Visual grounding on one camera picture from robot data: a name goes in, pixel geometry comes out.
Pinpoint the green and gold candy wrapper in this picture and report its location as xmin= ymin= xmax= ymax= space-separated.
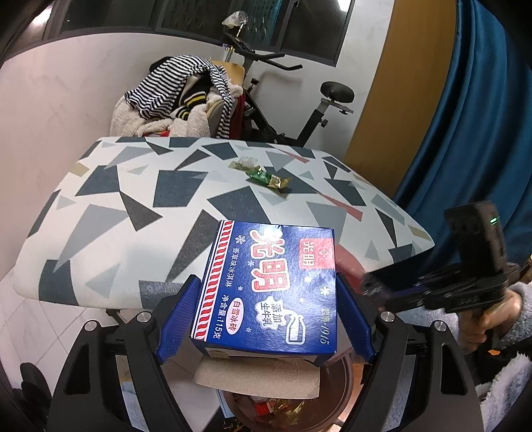
xmin=246 ymin=165 xmax=294 ymax=191

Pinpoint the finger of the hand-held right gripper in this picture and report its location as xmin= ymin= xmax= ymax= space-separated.
xmin=361 ymin=266 xmax=458 ymax=293
xmin=384 ymin=288 xmax=429 ymax=313

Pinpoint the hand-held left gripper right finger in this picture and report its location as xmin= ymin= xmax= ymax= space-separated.
xmin=334 ymin=272 xmax=485 ymax=432

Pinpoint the brown round trash bin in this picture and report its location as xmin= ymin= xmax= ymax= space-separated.
xmin=218 ymin=349 xmax=356 ymax=428

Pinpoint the black shoe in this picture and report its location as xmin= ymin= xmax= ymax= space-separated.
xmin=19 ymin=361 xmax=50 ymax=416

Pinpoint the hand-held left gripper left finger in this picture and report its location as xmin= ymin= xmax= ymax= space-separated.
xmin=50 ymin=274 xmax=204 ymax=432

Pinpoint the red garment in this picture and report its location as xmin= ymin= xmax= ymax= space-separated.
xmin=230 ymin=93 xmax=250 ymax=140

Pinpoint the black exercise bike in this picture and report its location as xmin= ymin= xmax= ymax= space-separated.
xmin=220 ymin=31 xmax=356 ymax=148

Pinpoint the blue curtain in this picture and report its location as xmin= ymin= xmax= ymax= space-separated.
xmin=391 ymin=0 xmax=532 ymax=283

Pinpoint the orange wooden panel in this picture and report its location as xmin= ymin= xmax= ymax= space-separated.
xmin=343 ymin=0 xmax=474 ymax=185

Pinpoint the black garment with yellow stripes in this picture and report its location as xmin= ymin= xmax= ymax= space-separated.
xmin=172 ymin=77 xmax=208 ymax=121

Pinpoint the blue ice cream box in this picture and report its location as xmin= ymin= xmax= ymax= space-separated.
xmin=190 ymin=220 xmax=336 ymax=367

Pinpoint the person's fuzzy robe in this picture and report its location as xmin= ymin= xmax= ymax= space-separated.
xmin=436 ymin=311 xmax=532 ymax=432

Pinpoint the small white bundle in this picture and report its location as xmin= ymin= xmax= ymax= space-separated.
xmin=221 ymin=10 xmax=248 ymax=31

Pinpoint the brown cardboard sheet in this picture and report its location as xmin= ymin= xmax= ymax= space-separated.
xmin=193 ymin=355 xmax=323 ymax=399

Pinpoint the person's right hand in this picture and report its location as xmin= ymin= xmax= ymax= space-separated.
xmin=457 ymin=286 xmax=521 ymax=355

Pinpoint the person's right forearm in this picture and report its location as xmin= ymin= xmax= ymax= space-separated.
xmin=505 ymin=280 xmax=532 ymax=350

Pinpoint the dark window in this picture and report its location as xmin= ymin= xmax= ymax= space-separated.
xmin=42 ymin=0 xmax=356 ymax=67

